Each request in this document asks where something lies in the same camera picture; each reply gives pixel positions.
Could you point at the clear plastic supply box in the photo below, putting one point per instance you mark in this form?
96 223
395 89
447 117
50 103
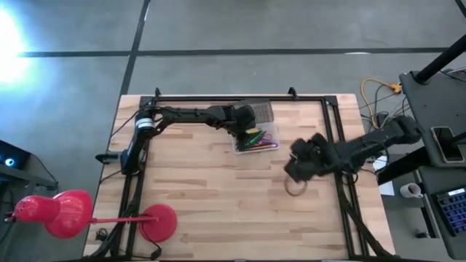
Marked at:
271 131

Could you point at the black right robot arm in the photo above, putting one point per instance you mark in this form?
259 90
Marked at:
371 143

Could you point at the black smartphone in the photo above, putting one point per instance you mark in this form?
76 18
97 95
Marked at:
447 143

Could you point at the yellow pencil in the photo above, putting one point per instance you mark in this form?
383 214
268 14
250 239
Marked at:
253 130

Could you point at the white paper sheet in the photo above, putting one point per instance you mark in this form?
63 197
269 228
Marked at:
386 187

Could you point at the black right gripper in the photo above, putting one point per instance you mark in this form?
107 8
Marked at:
311 153

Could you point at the grey side desk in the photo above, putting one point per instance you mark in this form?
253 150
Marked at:
424 102

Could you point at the keyboard with blue backlight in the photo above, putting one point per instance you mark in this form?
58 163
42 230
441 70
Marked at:
455 211

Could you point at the black aluminium table frame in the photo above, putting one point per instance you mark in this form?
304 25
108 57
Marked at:
204 98

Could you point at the black device with blue light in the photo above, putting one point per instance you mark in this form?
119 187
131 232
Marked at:
14 163

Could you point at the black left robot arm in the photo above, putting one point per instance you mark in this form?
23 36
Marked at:
182 114

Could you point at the red desk lamp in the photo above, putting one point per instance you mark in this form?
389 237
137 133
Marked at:
67 213

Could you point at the black power adapter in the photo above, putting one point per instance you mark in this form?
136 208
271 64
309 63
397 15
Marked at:
380 118

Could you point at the white mug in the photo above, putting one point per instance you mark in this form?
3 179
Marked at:
410 190

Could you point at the black pole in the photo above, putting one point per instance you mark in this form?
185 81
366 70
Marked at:
442 60

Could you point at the orange pencil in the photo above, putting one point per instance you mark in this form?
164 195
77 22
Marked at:
265 147

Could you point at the green pen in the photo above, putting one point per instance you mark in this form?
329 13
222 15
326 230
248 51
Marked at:
257 138

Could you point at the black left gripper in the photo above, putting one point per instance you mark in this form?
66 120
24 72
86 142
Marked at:
244 116

